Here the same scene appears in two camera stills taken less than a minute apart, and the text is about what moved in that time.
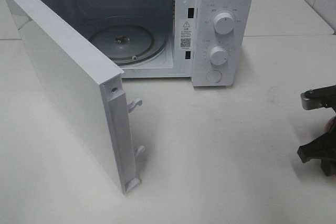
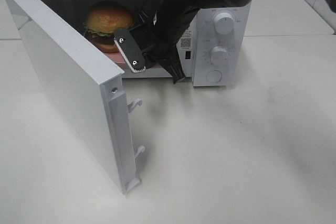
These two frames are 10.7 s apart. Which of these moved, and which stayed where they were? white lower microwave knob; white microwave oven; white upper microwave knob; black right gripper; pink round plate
Moved: black right gripper; pink round plate
Stayed: white upper microwave knob; white lower microwave knob; white microwave oven
